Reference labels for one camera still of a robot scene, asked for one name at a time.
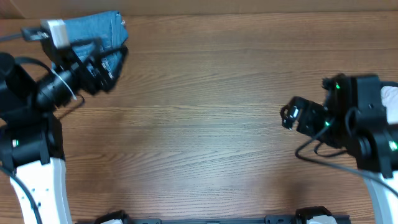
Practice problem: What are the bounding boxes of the blue denim jeans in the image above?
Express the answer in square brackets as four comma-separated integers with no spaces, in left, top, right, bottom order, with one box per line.
[42,11,128,95]

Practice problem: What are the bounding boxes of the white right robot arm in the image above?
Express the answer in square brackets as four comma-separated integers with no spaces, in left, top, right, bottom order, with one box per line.
[280,73,397,223]

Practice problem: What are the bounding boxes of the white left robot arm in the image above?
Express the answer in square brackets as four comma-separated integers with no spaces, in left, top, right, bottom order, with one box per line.
[1,38,128,223]

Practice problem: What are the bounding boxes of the beige crumpled garment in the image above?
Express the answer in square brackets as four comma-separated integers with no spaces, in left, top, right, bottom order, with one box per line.
[381,86,398,124]

